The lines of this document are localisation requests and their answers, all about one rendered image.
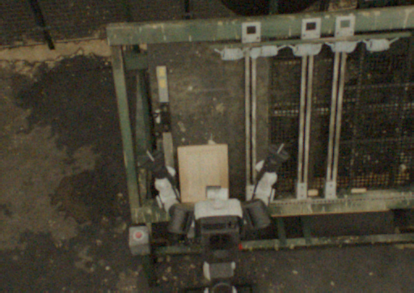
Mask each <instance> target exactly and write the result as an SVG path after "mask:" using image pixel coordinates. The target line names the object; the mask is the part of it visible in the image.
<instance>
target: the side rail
mask: <svg viewBox="0 0 414 293"><path fill-rule="evenodd" d="M109 46H110V52H111V57H112V67H113V72H114V83H115V89H116V98H117V103H118V109H119V119H120V129H121V135H122V140H123V151H124V157H125V166H126V176H127V181H128V187H129V202H130V208H131V209H135V208H140V201H141V195H140V184H139V178H138V172H137V158H136V150H135V144H134V138H133V122H132V116H131V110H130V101H129V87H128V82H127V75H126V69H125V53H124V47H123V45H109Z"/></svg>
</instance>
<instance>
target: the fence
mask: <svg viewBox="0 0 414 293"><path fill-rule="evenodd" d="M158 68H164V70H165V76H159V71H158V90H159V98H160V102H169V95H168V86H167V71H166V64H164V65H157V69H158ZM160 79H162V80H165V87H160ZM163 142H164V150H165V158H166V166H168V167H170V168H172V169H174V160H173V152H172V135H171V132H170V133H163ZM174 171H175V169H174Z"/></svg>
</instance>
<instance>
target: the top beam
mask: <svg viewBox="0 0 414 293"><path fill-rule="evenodd" d="M346 16H355V24H354V31H355V32H367V31H377V30H384V29H393V28H414V5H413V6H397V7H387V8H373V9H360V10H346V11H320V12H309V13H299V14H288V15H263V16H244V17H231V18H217V19H193V20H180V21H177V20H167V21H154V22H141V23H130V22H129V23H109V24H107V27H106V28H105V30H106V36H107V41H108V45H140V44H153V43H163V44H166V43H179V42H191V41H203V40H240V39H242V23H256V22H260V38H265V37H279V36H300V35H301V32H302V19H321V24H320V34H328V33H335V30H336V17H346ZM340 28H350V19H348V20H341V21H340Z"/></svg>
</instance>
